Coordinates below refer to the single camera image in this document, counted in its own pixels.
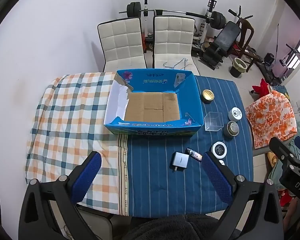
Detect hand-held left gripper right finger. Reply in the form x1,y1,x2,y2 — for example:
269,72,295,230
202,152,284,240

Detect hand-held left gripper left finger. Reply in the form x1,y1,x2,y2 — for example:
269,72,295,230
19,151,103,240

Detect white and black round compact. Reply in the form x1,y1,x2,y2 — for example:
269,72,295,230
211,141,227,160

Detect patterned lighter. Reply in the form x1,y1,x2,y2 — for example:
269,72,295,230
186,147,203,162

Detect silver power adapter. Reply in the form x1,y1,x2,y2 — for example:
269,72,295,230
172,151,190,172

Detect grey jar with mesh lid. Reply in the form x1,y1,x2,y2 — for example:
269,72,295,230
223,121,240,139

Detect white round jar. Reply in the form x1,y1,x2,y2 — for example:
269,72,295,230
228,107,242,122

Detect clear plastic box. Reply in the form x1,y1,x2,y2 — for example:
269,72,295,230
204,111,223,131

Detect round gold tin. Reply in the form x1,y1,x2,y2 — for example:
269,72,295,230
201,89,215,104

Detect blue cardboard box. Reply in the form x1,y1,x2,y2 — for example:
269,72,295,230
104,67,204,137

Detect grey chair seat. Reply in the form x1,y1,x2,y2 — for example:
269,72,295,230
252,145,274,157

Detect orange floral cushion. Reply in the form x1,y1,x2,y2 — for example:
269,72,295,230
245,90,298,150

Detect plaid checked blanket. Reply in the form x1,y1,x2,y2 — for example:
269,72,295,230
25,72,129,217

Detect blue striped cloth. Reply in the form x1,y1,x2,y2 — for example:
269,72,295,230
126,76,254,218

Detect dark fleece garment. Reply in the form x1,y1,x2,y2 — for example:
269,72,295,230
122,213,240,240

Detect red cloth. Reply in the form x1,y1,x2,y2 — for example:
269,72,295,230
251,79,272,96

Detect black exercise machine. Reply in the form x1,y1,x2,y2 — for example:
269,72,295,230
254,52,283,86

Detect round waste bin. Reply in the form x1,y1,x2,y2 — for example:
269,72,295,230
230,57,248,78

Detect black weight bench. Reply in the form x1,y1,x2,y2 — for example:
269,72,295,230
197,21,242,71

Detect white padded chair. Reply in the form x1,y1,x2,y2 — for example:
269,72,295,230
97,17,148,73
152,16,201,76

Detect white barbell rack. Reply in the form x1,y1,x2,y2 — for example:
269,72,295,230
141,0,217,54

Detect barbell with black plates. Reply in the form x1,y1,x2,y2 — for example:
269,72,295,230
119,2,227,29

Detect brown exercise frame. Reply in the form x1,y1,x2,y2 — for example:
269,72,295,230
228,5,263,71

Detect wire clothes hanger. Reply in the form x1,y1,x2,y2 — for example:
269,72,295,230
164,58,191,71

